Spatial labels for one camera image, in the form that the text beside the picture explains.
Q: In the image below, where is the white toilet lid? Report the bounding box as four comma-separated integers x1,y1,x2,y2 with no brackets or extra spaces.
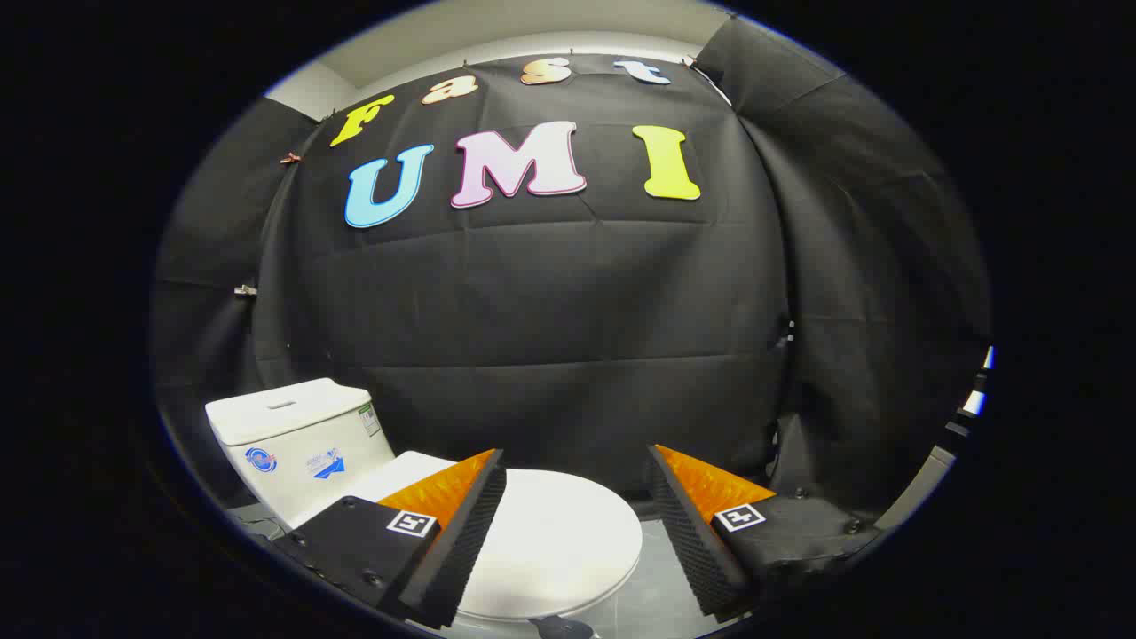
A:
351,451,643,620

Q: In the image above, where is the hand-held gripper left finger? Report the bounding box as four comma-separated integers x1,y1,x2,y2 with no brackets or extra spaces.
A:
271,448,509,631

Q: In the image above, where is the black backdrop cloth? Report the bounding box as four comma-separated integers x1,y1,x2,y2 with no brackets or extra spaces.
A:
151,13,992,533

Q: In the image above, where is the grey board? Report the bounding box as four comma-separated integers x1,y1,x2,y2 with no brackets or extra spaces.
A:
877,446,957,531

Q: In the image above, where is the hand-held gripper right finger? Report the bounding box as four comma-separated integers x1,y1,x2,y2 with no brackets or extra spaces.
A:
647,444,885,622

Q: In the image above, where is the white black-striped panel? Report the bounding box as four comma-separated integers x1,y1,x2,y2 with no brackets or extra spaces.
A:
961,346,997,420

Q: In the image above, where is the white toilet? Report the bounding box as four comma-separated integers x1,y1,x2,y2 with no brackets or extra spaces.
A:
205,378,643,639

